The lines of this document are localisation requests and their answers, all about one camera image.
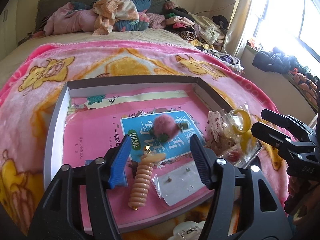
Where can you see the cream claw hair clip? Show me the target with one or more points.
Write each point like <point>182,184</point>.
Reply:
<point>187,231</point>

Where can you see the dark shallow cardboard box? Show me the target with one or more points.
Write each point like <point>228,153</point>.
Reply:
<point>116,85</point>

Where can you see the red ball earrings card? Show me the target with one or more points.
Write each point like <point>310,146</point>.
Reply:
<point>235,156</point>

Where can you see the yellow rings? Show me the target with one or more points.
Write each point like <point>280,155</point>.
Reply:
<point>237,129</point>

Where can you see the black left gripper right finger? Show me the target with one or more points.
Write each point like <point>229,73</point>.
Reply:
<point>204,160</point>

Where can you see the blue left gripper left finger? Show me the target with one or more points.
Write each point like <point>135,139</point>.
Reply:
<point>119,159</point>

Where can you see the orange patterned cloth on windowsill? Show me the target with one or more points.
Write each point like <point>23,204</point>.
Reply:
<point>305,85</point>

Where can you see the cream built-in wardrobe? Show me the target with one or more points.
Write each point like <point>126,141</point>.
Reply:
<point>8,29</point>

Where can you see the dark jacket on windowsill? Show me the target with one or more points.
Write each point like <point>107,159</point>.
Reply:
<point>278,62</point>

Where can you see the pink and blue book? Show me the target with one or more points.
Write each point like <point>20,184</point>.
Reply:
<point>99,123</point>

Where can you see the orange spiral hair clip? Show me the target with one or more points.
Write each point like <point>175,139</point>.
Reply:
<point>141,185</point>

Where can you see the pile of bedding and clothes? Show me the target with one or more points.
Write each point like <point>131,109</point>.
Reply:
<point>103,17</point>

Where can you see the blue small gift box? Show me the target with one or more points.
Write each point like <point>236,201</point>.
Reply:
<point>118,181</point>

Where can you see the window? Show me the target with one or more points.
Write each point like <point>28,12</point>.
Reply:
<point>289,25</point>

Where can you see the pile of clothes right side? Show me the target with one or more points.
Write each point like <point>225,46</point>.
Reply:
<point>200,31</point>

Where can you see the cream curtain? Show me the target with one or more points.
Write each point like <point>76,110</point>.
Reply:
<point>238,31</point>

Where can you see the pink pompom hair clip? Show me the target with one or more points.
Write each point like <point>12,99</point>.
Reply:
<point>165,128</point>

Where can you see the stud earrings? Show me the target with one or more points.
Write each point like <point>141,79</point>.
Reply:
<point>178,184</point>

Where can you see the dotted lace bow scrunchie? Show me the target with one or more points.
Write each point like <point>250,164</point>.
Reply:
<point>216,139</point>

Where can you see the pink cartoon fleece blanket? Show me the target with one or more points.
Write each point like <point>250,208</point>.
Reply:
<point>31,84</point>

